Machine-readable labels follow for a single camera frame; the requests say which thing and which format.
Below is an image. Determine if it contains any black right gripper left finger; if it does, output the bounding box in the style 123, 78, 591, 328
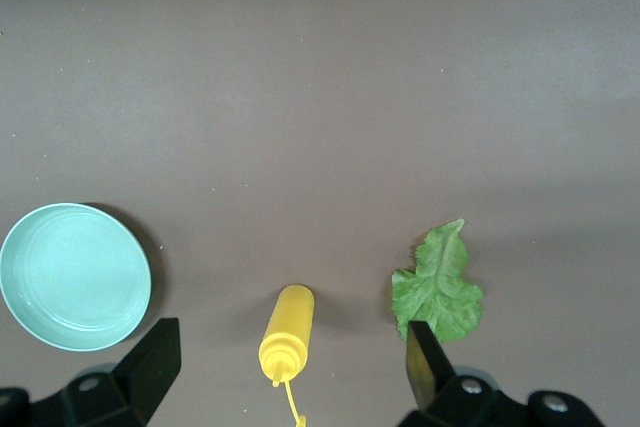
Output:
0, 316, 182, 427

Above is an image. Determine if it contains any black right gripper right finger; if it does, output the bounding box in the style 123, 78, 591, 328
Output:
397, 320, 609, 427

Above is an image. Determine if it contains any green lettuce leaf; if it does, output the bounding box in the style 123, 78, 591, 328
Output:
391, 218, 485, 343

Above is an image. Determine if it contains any mint green plate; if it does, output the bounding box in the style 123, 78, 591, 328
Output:
0, 202, 153, 352

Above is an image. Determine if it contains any yellow squeeze bottle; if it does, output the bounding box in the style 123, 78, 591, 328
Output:
258, 284, 316, 427

